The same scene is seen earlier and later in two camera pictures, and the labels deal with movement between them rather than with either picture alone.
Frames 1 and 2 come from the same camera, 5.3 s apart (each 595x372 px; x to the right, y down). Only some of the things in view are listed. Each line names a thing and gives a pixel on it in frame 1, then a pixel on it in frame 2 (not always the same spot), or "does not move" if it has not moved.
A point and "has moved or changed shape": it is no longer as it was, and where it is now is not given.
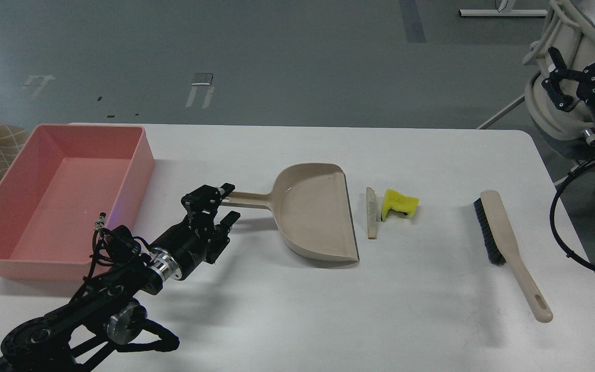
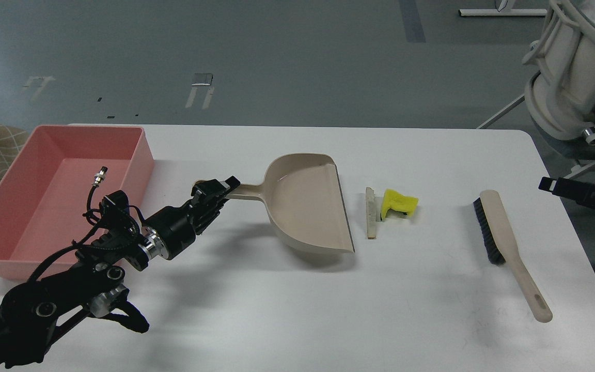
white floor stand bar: x=505 y=12 does not move
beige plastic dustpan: x=311 y=206 has moved or changed shape
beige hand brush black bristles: x=501 y=248 does not move
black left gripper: x=179 y=253 -> x=173 y=230
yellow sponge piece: x=393 y=199 does not move
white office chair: x=577 y=33 does not move
